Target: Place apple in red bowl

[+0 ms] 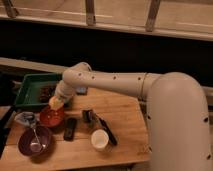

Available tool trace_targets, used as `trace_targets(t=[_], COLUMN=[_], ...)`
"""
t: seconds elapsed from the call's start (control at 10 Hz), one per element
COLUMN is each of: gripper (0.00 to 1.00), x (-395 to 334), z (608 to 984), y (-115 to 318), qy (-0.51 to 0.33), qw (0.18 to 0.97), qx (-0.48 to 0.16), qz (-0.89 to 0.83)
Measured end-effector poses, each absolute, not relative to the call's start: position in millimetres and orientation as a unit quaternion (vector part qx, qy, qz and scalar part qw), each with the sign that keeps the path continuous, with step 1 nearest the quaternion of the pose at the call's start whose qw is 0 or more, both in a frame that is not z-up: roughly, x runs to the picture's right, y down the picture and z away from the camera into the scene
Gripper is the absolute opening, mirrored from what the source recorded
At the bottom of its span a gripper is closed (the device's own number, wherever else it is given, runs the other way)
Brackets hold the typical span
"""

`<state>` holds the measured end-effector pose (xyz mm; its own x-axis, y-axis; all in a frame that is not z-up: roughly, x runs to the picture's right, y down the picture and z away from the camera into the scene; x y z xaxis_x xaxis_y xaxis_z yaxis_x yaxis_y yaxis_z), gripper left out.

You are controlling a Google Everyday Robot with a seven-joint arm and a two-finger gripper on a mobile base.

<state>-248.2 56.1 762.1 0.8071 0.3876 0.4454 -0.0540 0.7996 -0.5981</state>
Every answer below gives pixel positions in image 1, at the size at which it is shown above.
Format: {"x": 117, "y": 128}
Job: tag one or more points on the yellow red apple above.
{"x": 55, "y": 103}

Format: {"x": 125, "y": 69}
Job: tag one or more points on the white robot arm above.
{"x": 177, "y": 113}

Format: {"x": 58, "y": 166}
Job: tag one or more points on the red bowl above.
{"x": 51, "y": 118}

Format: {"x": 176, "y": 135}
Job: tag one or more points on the purple bowl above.
{"x": 24, "y": 142}

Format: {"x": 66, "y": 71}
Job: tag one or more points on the blue grey sponge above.
{"x": 81, "y": 90}

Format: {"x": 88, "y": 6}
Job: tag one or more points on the small dark metal can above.
{"x": 88, "y": 116}

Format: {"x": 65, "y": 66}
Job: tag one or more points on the wooden table board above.
{"x": 124, "y": 118}

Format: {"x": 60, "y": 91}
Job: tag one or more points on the white cup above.
{"x": 99, "y": 139}

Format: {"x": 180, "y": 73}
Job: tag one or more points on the black remote control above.
{"x": 70, "y": 129}

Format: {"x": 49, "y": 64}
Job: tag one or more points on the dark brown food pieces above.
{"x": 46, "y": 93}

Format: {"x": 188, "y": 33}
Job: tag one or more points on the green plastic tray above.
{"x": 31, "y": 88}

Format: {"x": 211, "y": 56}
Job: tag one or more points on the crumpled grey blue cloth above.
{"x": 26, "y": 119}

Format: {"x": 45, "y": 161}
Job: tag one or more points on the metal spoon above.
{"x": 36, "y": 144}

